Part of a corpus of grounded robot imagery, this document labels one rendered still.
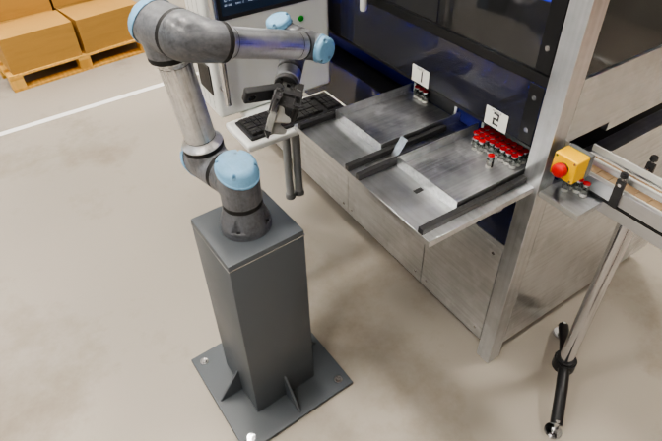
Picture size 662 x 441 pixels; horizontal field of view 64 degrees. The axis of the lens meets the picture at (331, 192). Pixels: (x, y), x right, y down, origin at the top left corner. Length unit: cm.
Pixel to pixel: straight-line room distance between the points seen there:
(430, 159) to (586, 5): 61
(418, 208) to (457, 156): 29
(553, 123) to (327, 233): 146
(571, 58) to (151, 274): 200
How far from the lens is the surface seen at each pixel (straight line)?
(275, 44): 137
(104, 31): 465
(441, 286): 224
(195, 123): 145
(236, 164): 145
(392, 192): 154
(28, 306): 275
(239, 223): 151
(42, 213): 324
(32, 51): 453
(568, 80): 146
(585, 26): 141
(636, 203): 161
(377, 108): 193
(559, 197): 163
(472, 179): 162
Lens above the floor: 185
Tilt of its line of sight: 39 degrees down
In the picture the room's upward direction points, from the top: 1 degrees counter-clockwise
